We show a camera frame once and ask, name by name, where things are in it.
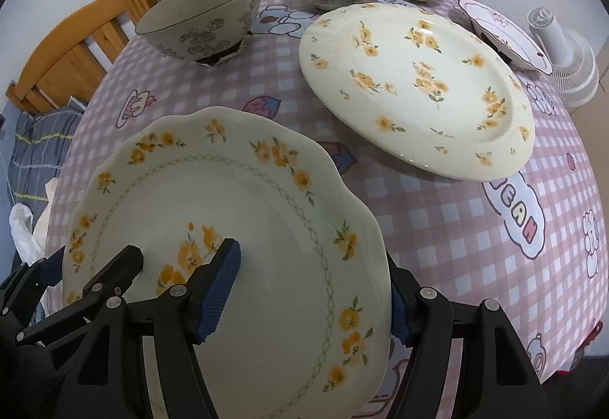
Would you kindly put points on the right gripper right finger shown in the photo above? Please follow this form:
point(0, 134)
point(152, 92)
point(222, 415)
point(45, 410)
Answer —
point(496, 379)

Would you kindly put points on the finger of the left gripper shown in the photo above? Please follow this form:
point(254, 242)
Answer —
point(47, 271)
point(115, 278)

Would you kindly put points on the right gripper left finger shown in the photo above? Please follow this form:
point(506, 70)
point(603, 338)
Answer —
point(177, 321)

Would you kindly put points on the scalloped yellow flower plate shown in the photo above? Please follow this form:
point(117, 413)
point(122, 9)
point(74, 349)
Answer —
point(280, 269)

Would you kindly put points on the large grey floral bowl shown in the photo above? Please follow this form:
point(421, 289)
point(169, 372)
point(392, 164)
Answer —
point(201, 31)

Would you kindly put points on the large cream floral plate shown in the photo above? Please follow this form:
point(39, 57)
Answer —
point(421, 88)

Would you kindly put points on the white red-rimmed plate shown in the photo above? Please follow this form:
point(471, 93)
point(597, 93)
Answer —
point(506, 37)

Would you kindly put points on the white plastic bag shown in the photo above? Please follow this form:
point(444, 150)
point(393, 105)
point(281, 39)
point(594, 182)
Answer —
point(29, 236)

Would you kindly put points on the blue plaid pillow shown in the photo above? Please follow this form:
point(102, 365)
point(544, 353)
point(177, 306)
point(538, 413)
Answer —
point(40, 150)

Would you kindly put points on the pink checked tablecloth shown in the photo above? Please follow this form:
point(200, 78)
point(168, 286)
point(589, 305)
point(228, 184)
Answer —
point(536, 242)

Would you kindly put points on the beige wooden door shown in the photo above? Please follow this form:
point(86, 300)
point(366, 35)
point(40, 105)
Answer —
point(591, 121)

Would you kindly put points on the white floor fan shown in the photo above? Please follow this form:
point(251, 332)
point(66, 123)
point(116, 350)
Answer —
point(575, 73)

